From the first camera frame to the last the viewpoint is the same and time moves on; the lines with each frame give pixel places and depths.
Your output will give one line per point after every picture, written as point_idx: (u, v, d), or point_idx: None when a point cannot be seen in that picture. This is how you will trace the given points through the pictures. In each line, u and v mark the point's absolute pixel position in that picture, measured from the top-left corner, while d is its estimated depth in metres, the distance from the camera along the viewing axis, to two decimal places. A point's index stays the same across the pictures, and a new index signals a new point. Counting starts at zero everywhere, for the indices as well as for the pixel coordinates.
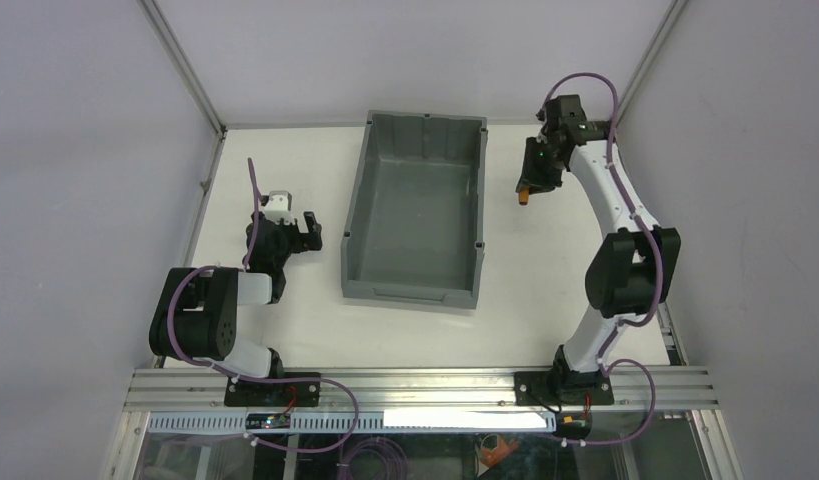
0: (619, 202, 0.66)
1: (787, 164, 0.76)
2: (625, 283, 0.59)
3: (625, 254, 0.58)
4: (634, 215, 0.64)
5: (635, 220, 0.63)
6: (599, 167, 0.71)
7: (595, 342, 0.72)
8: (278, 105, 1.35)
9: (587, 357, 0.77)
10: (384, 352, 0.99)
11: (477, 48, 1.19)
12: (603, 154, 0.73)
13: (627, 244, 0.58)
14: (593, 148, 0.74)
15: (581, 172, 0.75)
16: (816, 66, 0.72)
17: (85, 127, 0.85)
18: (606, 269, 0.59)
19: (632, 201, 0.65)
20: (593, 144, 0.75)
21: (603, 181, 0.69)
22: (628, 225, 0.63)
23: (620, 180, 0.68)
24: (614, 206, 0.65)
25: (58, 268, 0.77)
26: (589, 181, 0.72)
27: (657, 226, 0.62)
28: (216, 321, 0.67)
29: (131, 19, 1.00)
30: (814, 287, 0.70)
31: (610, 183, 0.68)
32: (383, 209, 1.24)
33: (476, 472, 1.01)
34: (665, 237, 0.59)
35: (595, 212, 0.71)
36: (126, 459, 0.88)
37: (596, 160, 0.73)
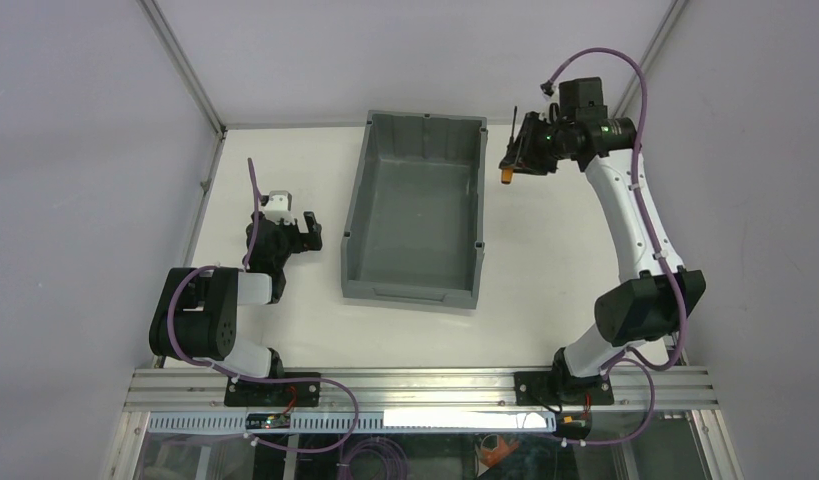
0: (643, 237, 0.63)
1: (786, 164, 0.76)
2: (639, 322, 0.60)
3: (645, 300, 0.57)
4: (660, 254, 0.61)
5: (659, 261, 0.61)
6: (621, 188, 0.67)
7: (601, 355, 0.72)
8: (278, 105, 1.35)
9: (592, 367, 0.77)
10: (383, 353, 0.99)
11: (522, 49, 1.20)
12: (628, 170, 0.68)
13: (648, 289, 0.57)
14: (616, 163, 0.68)
15: (600, 185, 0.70)
16: (815, 66, 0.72)
17: (86, 127, 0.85)
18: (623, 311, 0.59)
19: (657, 238, 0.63)
20: (616, 156, 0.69)
21: (626, 210, 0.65)
22: (652, 267, 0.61)
23: (645, 210, 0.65)
24: (637, 243, 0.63)
25: (58, 267, 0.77)
26: (610, 201, 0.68)
27: (681, 269, 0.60)
28: (216, 322, 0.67)
29: (130, 19, 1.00)
30: (813, 287, 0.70)
31: (634, 214, 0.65)
32: (383, 209, 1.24)
33: (476, 472, 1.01)
34: (689, 278, 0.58)
35: (613, 235, 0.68)
36: (126, 459, 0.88)
37: (619, 178, 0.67)
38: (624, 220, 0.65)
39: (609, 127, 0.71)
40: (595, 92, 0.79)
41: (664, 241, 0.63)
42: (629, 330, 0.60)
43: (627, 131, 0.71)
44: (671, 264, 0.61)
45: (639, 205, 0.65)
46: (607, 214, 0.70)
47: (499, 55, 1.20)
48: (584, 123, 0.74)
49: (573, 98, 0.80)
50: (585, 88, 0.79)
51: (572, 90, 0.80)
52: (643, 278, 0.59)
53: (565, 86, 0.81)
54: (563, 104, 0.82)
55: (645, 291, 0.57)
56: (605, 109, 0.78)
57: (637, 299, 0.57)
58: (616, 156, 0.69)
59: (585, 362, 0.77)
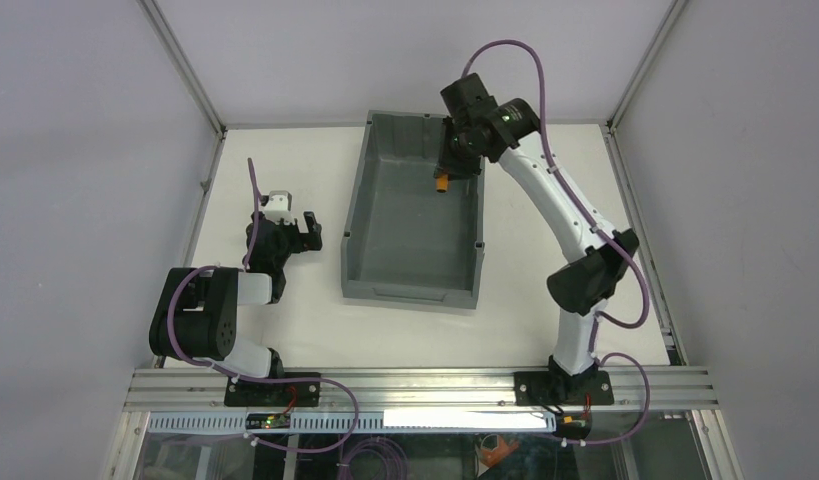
0: (576, 215, 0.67)
1: (787, 164, 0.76)
2: (596, 289, 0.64)
3: (598, 272, 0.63)
4: (595, 228, 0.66)
5: (597, 233, 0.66)
6: (543, 174, 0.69)
7: (581, 337, 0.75)
8: (278, 105, 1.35)
9: (583, 354, 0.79)
10: (384, 353, 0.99)
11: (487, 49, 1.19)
12: (541, 153, 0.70)
13: (598, 262, 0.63)
14: (528, 149, 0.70)
15: (520, 175, 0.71)
16: (816, 65, 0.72)
17: (85, 128, 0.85)
18: (583, 288, 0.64)
19: (586, 212, 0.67)
20: (527, 143, 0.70)
21: (554, 193, 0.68)
22: (594, 241, 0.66)
23: (569, 189, 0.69)
24: (574, 222, 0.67)
25: (58, 268, 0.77)
26: (535, 188, 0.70)
27: (615, 232, 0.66)
28: (216, 322, 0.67)
29: (130, 19, 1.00)
30: (814, 286, 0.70)
31: (561, 195, 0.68)
32: (383, 209, 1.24)
33: (475, 472, 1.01)
34: (624, 238, 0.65)
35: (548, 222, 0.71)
36: (126, 459, 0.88)
37: (537, 165, 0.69)
38: (554, 204, 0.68)
39: (509, 115, 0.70)
40: (478, 89, 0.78)
41: (592, 212, 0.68)
42: (589, 300, 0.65)
43: (525, 114, 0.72)
44: (606, 231, 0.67)
45: (561, 185, 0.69)
46: (536, 203, 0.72)
47: (498, 55, 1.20)
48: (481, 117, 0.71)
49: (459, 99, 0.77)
50: (468, 89, 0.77)
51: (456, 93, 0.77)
52: (590, 254, 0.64)
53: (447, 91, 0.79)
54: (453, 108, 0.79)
55: (594, 264, 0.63)
56: (492, 102, 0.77)
57: (591, 273, 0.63)
58: (526, 142, 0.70)
59: (575, 357, 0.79)
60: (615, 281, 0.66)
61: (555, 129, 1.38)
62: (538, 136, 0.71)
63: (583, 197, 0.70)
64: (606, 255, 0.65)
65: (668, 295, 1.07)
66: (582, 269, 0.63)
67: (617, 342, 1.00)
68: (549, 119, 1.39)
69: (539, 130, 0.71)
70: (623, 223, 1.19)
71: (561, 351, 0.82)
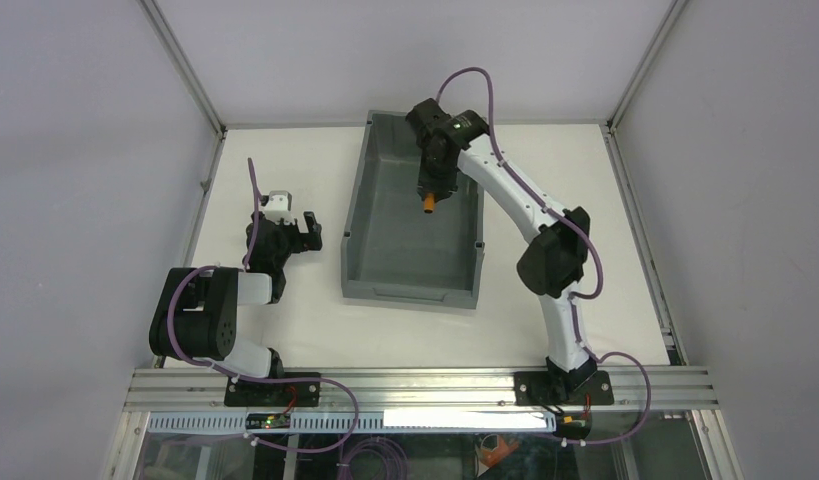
0: (527, 199, 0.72)
1: (788, 165, 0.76)
2: (557, 267, 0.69)
3: (553, 248, 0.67)
4: (546, 208, 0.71)
5: (549, 213, 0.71)
6: (493, 168, 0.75)
7: (564, 325, 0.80)
8: (278, 105, 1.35)
9: (572, 345, 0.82)
10: (384, 353, 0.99)
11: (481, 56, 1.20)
12: (490, 151, 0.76)
13: (552, 239, 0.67)
14: (478, 148, 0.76)
15: (475, 173, 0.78)
16: (816, 65, 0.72)
17: (85, 128, 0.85)
18: (542, 264, 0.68)
19: (537, 196, 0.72)
20: (477, 143, 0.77)
21: (506, 183, 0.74)
22: (546, 221, 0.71)
23: (518, 176, 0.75)
24: (526, 206, 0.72)
25: (58, 268, 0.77)
26: (489, 182, 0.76)
27: (566, 210, 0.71)
28: (216, 323, 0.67)
29: (130, 19, 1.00)
30: (814, 286, 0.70)
31: (512, 184, 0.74)
32: (383, 209, 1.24)
33: (475, 472, 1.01)
34: (575, 215, 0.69)
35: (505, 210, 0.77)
36: (126, 459, 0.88)
37: (486, 161, 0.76)
38: (506, 192, 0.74)
39: (460, 124, 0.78)
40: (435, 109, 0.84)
41: (544, 195, 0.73)
42: (554, 278, 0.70)
43: (475, 122, 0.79)
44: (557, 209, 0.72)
45: (510, 175, 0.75)
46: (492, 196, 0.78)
47: (499, 55, 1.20)
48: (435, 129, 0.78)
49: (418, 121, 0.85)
50: (424, 110, 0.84)
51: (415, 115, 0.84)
52: (544, 233, 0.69)
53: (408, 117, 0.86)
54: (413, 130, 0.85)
55: (548, 241, 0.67)
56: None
57: (548, 249, 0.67)
58: (476, 143, 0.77)
59: (566, 349, 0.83)
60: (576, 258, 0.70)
61: (555, 129, 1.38)
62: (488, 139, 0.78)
63: (534, 183, 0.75)
64: (562, 234, 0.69)
65: (668, 295, 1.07)
66: (538, 247, 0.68)
67: (617, 342, 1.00)
68: (550, 119, 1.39)
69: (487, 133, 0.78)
70: (623, 223, 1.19)
71: (554, 350, 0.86)
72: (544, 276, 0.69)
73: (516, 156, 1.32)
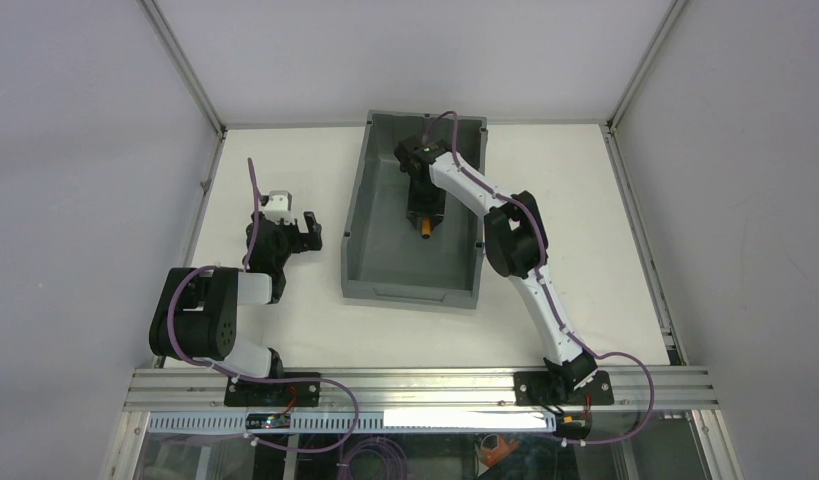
0: (481, 191, 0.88)
1: (787, 164, 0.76)
2: (514, 246, 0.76)
3: (502, 226, 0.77)
4: (495, 194, 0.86)
5: (498, 197, 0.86)
6: (453, 172, 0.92)
7: (541, 307, 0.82)
8: (277, 105, 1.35)
9: (559, 335, 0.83)
10: (384, 352, 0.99)
11: (481, 56, 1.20)
12: (452, 162, 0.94)
13: (502, 218, 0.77)
14: (442, 162, 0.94)
15: (444, 182, 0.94)
16: (817, 66, 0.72)
17: (86, 129, 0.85)
18: (496, 241, 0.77)
19: (489, 187, 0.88)
20: (441, 158, 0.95)
21: (463, 182, 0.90)
22: (495, 204, 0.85)
23: (471, 173, 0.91)
24: (480, 195, 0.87)
25: (59, 269, 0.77)
26: (453, 185, 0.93)
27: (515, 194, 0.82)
28: (216, 321, 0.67)
29: (131, 20, 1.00)
30: (815, 288, 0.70)
31: (469, 182, 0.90)
32: (383, 209, 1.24)
33: (475, 472, 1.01)
34: (523, 199, 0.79)
35: (470, 205, 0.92)
36: (126, 459, 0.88)
37: (449, 169, 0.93)
38: (465, 190, 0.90)
39: (429, 147, 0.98)
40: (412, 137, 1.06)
41: (495, 187, 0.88)
42: (512, 257, 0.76)
43: (441, 144, 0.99)
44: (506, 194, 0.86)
45: (466, 174, 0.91)
46: (459, 196, 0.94)
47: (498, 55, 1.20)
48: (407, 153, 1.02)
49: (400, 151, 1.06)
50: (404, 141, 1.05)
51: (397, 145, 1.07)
52: (496, 214, 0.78)
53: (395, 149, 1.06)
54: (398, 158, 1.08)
55: (498, 221, 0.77)
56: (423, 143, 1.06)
57: (499, 227, 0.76)
58: (441, 158, 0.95)
59: (553, 341, 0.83)
60: (530, 237, 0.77)
61: (556, 128, 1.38)
62: (449, 153, 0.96)
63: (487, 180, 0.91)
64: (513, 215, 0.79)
65: (669, 295, 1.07)
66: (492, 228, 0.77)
67: (616, 342, 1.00)
68: (549, 118, 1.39)
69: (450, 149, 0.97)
70: (623, 223, 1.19)
71: (545, 344, 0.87)
72: (503, 255, 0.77)
73: (516, 156, 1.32)
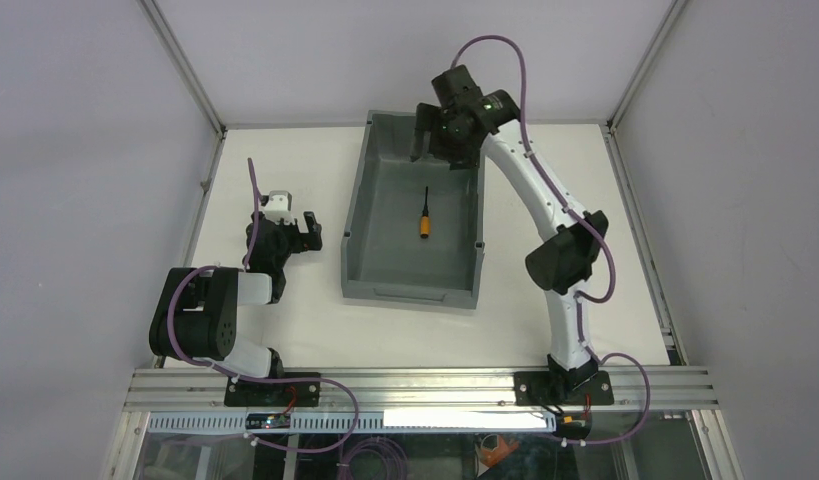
0: (549, 196, 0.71)
1: (788, 165, 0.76)
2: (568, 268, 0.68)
3: (567, 249, 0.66)
4: (567, 208, 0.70)
5: (569, 214, 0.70)
6: (519, 157, 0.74)
7: (571, 325, 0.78)
8: (278, 105, 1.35)
9: (574, 346, 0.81)
10: (384, 352, 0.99)
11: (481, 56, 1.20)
12: (520, 140, 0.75)
13: (567, 240, 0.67)
14: (508, 136, 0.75)
15: (499, 159, 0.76)
16: (816, 68, 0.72)
17: (85, 128, 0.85)
18: (553, 262, 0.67)
19: (561, 195, 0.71)
20: (506, 128, 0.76)
21: (529, 174, 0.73)
22: (564, 221, 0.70)
23: (544, 171, 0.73)
24: (547, 203, 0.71)
25: (59, 269, 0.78)
26: (512, 170, 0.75)
27: (587, 213, 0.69)
28: (216, 322, 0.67)
29: (130, 19, 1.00)
30: (815, 287, 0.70)
31: (538, 178, 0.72)
32: (383, 208, 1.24)
33: (476, 472, 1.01)
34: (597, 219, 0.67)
35: (523, 202, 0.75)
36: (126, 459, 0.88)
37: (514, 148, 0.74)
38: (529, 185, 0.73)
39: (491, 104, 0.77)
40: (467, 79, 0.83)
41: (566, 195, 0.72)
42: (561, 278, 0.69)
43: (507, 103, 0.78)
44: (578, 212, 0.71)
45: (537, 167, 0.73)
46: (513, 184, 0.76)
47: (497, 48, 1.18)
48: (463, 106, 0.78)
49: (446, 88, 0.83)
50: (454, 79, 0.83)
51: (445, 83, 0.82)
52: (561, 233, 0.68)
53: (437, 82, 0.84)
54: (439, 96, 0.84)
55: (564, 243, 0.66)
56: (478, 91, 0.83)
57: (562, 250, 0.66)
58: (505, 129, 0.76)
59: (568, 349, 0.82)
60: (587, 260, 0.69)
61: (556, 128, 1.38)
62: (516, 124, 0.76)
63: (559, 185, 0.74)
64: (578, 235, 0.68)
65: (669, 295, 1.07)
66: (552, 247, 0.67)
67: (616, 342, 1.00)
68: (550, 119, 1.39)
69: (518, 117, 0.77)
70: (623, 223, 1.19)
71: (557, 346, 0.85)
72: (552, 275, 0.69)
73: None
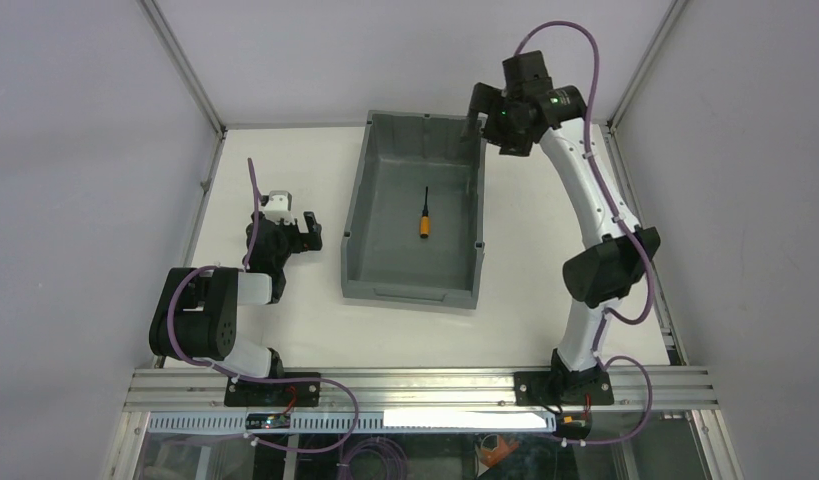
0: (600, 202, 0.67)
1: (789, 164, 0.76)
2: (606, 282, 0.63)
3: (609, 261, 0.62)
4: (618, 217, 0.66)
5: (617, 224, 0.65)
6: (577, 157, 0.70)
7: (587, 338, 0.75)
8: (277, 105, 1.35)
9: (584, 354, 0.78)
10: (384, 353, 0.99)
11: (482, 56, 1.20)
12: (581, 139, 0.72)
13: (610, 251, 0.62)
14: (570, 133, 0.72)
15: (557, 157, 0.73)
16: (815, 68, 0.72)
17: (85, 127, 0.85)
18: (591, 271, 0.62)
19: (614, 203, 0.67)
20: (570, 125, 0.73)
21: (582, 175, 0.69)
22: (612, 230, 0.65)
23: (601, 177, 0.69)
24: (597, 208, 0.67)
25: (59, 268, 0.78)
26: (567, 170, 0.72)
27: (638, 228, 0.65)
28: (216, 321, 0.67)
29: (131, 19, 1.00)
30: (815, 287, 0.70)
31: (592, 181, 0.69)
32: (383, 208, 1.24)
33: (475, 472, 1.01)
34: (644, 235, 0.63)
35: (573, 206, 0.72)
36: (126, 459, 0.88)
37: (573, 147, 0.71)
38: (582, 188, 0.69)
39: (558, 97, 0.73)
40: (539, 67, 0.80)
41: (620, 204, 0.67)
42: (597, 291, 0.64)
43: (575, 99, 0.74)
44: (629, 225, 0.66)
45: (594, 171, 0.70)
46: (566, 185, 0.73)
47: (529, 43, 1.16)
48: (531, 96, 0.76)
49: (517, 73, 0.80)
50: (528, 64, 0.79)
51: (518, 67, 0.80)
52: (605, 243, 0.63)
53: (508, 64, 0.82)
54: (508, 80, 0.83)
55: (607, 253, 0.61)
56: (548, 80, 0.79)
57: (604, 260, 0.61)
58: (568, 125, 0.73)
59: (577, 353, 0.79)
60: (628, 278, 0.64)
61: None
62: (582, 122, 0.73)
63: (615, 194, 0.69)
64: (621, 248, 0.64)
65: (669, 295, 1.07)
66: (594, 256, 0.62)
67: (616, 342, 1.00)
68: None
69: (583, 115, 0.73)
70: None
71: (566, 344, 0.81)
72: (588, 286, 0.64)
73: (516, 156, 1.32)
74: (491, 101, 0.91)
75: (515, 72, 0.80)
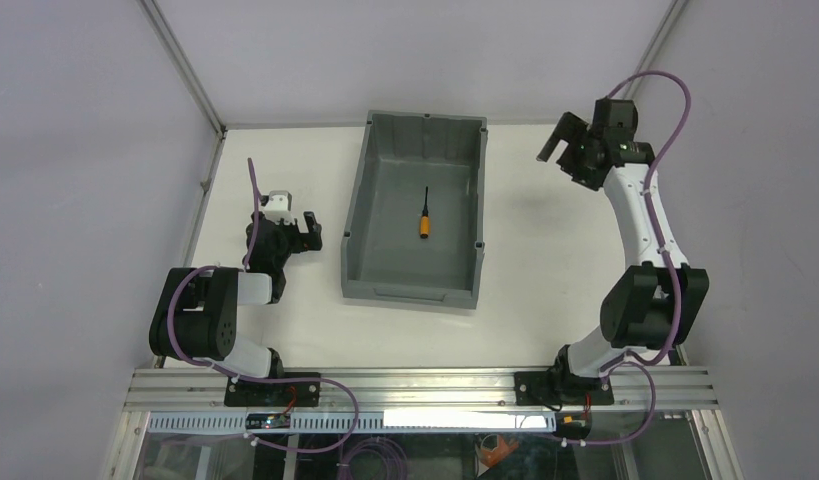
0: (648, 233, 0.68)
1: (788, 165, 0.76)
2: (640, 317, 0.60)
3: (645, 291, 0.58)
4: (663, 248, 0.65)
5: (661, 254, 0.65)
6: (634, 193, 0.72)
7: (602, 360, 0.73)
8: (277, 105, 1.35)
9: (591, 368, 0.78)
10: (384, 353, 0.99)
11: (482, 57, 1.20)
12: (642, 179, 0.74)
13: (647, 281, 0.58)
14: (631, 173, 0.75)
15: (616, 194, 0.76)
16: (814, 67, 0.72)
17: (85, 128, 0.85)
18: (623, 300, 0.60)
19: (663, 236, 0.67)
20: (633, 167, 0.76)
21: (634, 207, 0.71)
22: (655, 260, 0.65)
23: (654, 213, 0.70)
24: (643, 238, 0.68)
25: (59, 267, 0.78)
26: (623, 205, 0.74)
27: (684, 265, 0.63)
28: (216, 322, 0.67)
29: (131, 19, 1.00)
30: (814, 287, 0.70)
31: (643, 214, 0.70)
32: (383, 209, 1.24)
33: (476, 472, 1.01)
34: (692, 279, 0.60)
35: (623, 238, 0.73)
36: (126, 459, 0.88)
37: (632, 185, 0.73)
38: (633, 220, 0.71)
39: (628, 147, 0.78)
40: (627, 116, 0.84)
41: (670, 240, 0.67)
42: (627, 325, 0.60)
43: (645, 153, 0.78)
44: (675, 260, 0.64)
45: (648, 208, 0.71)
46: (620, 219, 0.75)
47: (531, 42, 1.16)
48: (605, 138, 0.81)
49: (605, 114, 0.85)
50: (615, 110, 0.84)
51: (607, 109, 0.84)
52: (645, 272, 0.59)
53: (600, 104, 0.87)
54: (596, 117, 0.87)
55: (645, 282, 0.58)
56: (631, 131, 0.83)
57: (638, 287, 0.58)
58: (631, 167, 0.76)
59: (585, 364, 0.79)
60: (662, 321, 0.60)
61: None
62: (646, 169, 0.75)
63: (668, 230, 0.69)
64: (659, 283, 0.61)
65: None
66: (629, 281, 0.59)
67: None
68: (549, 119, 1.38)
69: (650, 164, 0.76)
70: None
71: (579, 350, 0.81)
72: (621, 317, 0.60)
73: (516, 155, 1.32)
74: (575, 132, 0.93)
75: (604, 113, 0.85)
